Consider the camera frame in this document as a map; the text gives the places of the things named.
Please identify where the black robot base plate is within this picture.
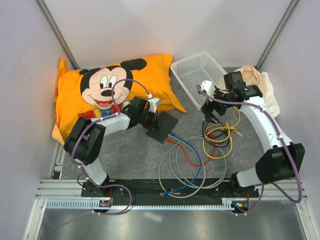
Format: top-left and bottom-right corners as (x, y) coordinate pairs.
(81, 178), (259, 206)

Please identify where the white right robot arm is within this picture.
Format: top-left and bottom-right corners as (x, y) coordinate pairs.
(196, 71), (305, 197)

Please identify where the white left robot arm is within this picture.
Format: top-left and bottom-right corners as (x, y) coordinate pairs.
(64, 96), (161, 197)

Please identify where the white plastic mesh basket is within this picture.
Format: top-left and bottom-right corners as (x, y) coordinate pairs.
(170, 52), (227, 110)

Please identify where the orange Mickey Mouse pillow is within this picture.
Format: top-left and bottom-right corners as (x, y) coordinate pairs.
(52, 53), (186, 145)

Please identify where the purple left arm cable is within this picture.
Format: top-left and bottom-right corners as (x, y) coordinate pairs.
(70, 78), (153, 166)

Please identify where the black network switch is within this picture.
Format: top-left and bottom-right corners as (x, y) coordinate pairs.
(146, 112), (178, 144)

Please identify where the black ethernet cable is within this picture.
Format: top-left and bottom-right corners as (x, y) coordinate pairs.
(202, 119), (231, 149)

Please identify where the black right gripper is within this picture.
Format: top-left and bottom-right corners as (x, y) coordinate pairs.
(200, 85), (236, 125)

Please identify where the peach folded cloth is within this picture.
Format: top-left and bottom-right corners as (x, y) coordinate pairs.
(235, 65), (268, 97)

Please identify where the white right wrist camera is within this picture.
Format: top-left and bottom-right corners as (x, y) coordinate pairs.
(200, 80), (216, 97)

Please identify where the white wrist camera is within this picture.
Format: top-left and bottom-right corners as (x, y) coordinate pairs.
(200, 80), (216, 97)
(147, 97), (162, 113)

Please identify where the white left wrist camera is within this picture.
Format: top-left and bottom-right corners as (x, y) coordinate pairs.
(147, 97), (162, 113)

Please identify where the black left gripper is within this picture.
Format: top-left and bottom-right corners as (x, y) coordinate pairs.
(137, 108), (160, 131)

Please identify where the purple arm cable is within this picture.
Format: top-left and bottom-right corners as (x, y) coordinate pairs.
(196, 84), (303, 203)
(70, 78), (153, 166)

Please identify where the grey ethernet cable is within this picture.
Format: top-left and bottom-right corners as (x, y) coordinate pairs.
(157, 136), (228, 200)

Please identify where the red ethernet cable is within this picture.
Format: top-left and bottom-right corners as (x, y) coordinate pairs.
(166, 132), (217, 167)

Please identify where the aluminium slotted rail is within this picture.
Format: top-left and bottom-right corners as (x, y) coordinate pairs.
(34, 178), (308, 212)

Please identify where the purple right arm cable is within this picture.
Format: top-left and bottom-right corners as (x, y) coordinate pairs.
(196, 84), (303, 203)

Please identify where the yellow ethernet cable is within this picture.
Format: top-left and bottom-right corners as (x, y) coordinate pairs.
(202, 123), (244, 160)
(224, 106), (244, 137)

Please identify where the blue ethernet cable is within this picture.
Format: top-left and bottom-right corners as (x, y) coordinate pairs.
(162, 132), (204, 196)

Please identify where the white crumpled cloth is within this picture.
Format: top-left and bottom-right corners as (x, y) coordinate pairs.
(261, 71), (281, 118)

